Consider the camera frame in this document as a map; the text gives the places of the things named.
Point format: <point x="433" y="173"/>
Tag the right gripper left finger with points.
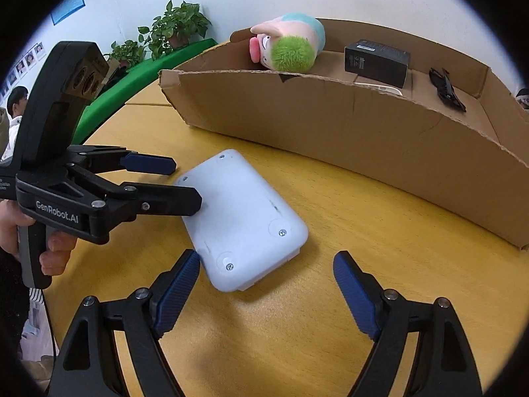
<point x="88" y="362"/>

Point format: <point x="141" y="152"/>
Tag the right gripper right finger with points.
<point x="443" y="364"/>

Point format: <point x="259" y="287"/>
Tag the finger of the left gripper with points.
<point x="102" y="159"/>
<point x="110" y="205"/>

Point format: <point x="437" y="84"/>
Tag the white plastic device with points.
<point x="244" y="229"/>

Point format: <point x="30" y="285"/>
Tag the teal pink plush toy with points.
<point x="289" y="43"/>

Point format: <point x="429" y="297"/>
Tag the black sunglasses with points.
<point x="445" y="89"/>

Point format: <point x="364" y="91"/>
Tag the clear beige phone case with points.
<point x="381" y="88"/>

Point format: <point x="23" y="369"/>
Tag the black rectangular box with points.
<point x="378" y="62"/>

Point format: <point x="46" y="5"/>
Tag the person's left hand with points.
<point x="54" y="260"/>

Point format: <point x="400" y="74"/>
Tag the green bench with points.
<point x="135" y="80"/>

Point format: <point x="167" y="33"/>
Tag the seated person in background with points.
<point x="16" y="106"/>

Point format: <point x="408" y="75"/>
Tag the green potted plant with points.
<point x="174" y="29"/>

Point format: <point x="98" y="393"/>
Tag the torn cardboard box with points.
<point x="474" y="164"/>

